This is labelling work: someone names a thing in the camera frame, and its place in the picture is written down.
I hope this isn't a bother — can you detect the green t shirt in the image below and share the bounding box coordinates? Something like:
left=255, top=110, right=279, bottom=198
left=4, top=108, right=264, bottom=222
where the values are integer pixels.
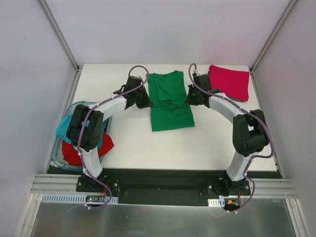
left=148, top=71, right=195, bottom=132

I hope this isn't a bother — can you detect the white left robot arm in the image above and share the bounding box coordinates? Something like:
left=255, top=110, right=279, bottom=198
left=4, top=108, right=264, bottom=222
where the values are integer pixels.
left=66, top=76, right=153, bottom=192

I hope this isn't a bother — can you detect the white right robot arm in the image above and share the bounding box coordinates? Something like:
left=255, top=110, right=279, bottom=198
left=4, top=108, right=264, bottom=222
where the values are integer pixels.
left=186, top=73, right=269, bottom=195

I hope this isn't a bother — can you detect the folded grey t shirt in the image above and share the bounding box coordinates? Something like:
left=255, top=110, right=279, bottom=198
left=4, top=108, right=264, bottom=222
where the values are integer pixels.
left=206, top=71, right=248, bottom=104

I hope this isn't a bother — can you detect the folded magenta t shirt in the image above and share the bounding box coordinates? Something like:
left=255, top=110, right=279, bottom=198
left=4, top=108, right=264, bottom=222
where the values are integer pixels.
left=208, top=64, right=250, bottom=102

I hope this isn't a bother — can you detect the red t shirt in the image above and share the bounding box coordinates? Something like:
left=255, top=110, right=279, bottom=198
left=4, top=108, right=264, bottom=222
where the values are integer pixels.
left=62, top=133, right=114, bottom=166

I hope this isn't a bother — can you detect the blue plastic basket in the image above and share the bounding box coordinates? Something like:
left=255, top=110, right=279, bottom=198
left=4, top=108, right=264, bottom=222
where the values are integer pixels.
left=52, top=100, right=114, bottom=171

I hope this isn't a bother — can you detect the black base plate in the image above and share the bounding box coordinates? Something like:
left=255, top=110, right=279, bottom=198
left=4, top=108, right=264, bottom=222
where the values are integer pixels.
left=46, top=165, right=282, bottom=206

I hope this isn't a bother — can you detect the right white cable duct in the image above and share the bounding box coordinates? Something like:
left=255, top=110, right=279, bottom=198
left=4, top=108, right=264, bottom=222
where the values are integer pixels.
left=207, top=198, right=225, bottom=208

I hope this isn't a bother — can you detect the white cable duct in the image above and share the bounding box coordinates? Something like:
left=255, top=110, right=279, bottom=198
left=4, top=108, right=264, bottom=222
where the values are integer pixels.
left=207, top=198, right=225, bottom=208
left=41, top=194, right=119, bottom=205

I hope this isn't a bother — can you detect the left aluminium frame post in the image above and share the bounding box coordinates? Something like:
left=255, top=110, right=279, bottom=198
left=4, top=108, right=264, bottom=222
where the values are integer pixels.
left=37, top=0, right=80, bottom=72

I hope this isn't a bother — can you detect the aluminium frame post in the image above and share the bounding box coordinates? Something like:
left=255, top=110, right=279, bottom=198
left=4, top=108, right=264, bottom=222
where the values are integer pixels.
left=37, top=0, right=80, bottom=72
left=249, top=0, right=299, bottom=74

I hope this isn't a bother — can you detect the aluminium front rail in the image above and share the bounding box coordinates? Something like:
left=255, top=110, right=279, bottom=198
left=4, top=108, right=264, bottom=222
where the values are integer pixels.
left=31, top=174, right=79, bottom=194

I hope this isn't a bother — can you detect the right aluminium frame post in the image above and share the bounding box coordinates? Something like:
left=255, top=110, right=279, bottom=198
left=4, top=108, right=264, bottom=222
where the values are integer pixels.
left=249, top=0, right=299, bottom=74

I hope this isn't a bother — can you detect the left white cable duct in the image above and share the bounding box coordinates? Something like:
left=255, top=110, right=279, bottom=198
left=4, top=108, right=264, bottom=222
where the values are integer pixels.
left=41, top=194, right=119, bottom=205

